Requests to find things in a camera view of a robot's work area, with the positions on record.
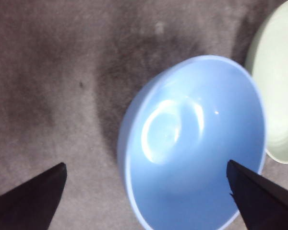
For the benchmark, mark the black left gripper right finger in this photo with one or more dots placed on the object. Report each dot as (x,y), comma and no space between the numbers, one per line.
(264,203)

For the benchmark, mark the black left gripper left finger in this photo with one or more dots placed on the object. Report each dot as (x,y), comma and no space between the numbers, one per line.
(31,206)

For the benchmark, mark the blue ribbed bowl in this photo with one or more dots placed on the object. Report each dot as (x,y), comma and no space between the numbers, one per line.
(194,172)

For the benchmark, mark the green round plate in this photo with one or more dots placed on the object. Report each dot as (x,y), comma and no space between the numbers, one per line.
(278,95)

